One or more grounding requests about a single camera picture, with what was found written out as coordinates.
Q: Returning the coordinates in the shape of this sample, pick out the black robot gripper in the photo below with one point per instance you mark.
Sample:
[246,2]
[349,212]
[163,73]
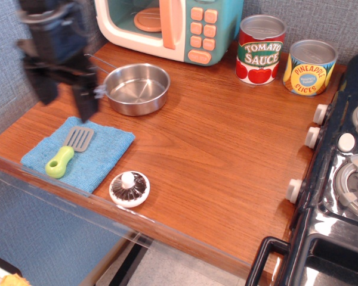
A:
[49,62]

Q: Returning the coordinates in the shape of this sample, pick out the grey spatula green handle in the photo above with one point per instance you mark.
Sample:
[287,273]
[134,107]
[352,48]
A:
[76,141]

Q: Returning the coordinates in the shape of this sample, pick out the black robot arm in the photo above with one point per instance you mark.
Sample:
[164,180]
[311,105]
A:
[56,20]

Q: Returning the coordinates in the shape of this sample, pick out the stainless steel pan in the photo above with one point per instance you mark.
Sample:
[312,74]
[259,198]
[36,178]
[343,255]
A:
[135,89]

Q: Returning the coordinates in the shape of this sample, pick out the white toy mushroom slice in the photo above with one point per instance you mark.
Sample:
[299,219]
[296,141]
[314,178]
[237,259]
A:
[129,189]

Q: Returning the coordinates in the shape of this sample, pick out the teal toy microwave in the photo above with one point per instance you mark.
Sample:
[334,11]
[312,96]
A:
[194,32]

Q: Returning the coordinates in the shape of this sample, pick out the yellow object at corner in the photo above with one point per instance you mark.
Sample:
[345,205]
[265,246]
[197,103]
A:
[14,280]

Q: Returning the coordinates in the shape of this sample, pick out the tomato sauce can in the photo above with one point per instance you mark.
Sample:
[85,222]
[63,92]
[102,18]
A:
[260,45]

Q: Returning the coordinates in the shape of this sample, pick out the pineapple slices can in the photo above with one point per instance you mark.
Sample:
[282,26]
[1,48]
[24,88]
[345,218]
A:
[309,67]

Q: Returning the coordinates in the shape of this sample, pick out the white stove knob front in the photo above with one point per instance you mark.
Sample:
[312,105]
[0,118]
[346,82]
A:
[293,190]

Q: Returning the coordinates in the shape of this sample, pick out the white stove knob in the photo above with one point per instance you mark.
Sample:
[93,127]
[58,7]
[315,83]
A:
[311,137]
[320,113]
[293,190]

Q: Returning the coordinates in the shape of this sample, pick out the white stove knob middle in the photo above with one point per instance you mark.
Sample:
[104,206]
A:
[311,137]

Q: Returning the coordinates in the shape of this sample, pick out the white stove knob rear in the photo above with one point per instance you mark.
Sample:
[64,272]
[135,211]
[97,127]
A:
[320,113]

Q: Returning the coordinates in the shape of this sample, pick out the black toy stove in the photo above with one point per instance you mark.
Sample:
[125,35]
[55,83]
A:
[323,247]

